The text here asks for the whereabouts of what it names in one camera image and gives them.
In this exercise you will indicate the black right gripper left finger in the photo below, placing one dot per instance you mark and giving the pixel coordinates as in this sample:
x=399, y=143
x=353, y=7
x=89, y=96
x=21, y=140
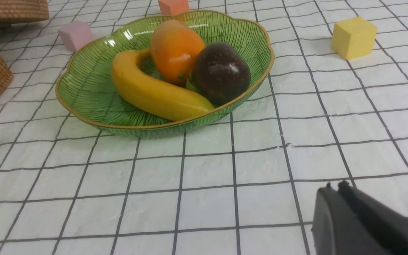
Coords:
x=337, y=230

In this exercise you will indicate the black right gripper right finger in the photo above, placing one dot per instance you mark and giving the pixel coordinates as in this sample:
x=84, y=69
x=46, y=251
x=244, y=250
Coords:
x=386, y=226

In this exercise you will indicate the dark purple passion fruit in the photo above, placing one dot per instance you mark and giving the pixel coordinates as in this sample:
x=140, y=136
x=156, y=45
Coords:
x=220, y=74

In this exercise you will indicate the yellow plastic banana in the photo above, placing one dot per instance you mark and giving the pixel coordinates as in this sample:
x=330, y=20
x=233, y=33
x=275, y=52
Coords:
x=153, y=95

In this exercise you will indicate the orange plastic mango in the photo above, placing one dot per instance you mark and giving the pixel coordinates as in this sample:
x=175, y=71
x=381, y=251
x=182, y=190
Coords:
x=174, y=48

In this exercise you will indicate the white checkered tablecloth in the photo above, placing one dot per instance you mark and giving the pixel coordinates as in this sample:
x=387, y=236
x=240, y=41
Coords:
x=243, y=186

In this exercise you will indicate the yellow foam cube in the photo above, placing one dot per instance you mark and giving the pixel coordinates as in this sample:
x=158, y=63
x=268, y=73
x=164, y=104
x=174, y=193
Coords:
x=353, y=38

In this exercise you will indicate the orange foam cube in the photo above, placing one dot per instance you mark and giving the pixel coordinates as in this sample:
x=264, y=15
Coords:
x=173, y=7

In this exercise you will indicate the green glass leaf plate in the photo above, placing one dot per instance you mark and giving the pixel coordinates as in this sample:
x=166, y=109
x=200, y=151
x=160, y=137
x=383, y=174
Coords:
x=87, y=91

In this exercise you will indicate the pink foam cube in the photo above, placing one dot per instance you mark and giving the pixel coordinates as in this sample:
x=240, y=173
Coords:
x=76, y=35

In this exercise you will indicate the woven rattan basket lid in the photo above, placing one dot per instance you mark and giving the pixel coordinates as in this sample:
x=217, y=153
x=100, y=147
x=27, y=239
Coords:
x=23, y=11

